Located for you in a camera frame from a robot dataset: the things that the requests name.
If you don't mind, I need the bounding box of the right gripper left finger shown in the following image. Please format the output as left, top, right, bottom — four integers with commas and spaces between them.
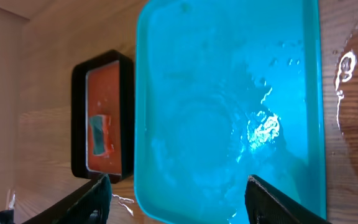
26, 174, 112, 224

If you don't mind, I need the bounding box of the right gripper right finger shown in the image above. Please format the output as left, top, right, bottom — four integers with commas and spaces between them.
244, 175, 331, 224

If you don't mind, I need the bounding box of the green and pink sponge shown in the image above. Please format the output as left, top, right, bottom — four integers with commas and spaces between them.
89, 114, 114, 157

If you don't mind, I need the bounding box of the black tray with red water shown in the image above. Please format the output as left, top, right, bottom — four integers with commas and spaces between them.
71, 50, 135, 184

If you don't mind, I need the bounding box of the teal plastic tray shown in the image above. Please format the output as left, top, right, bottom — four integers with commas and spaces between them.
134, 0, 326, 223

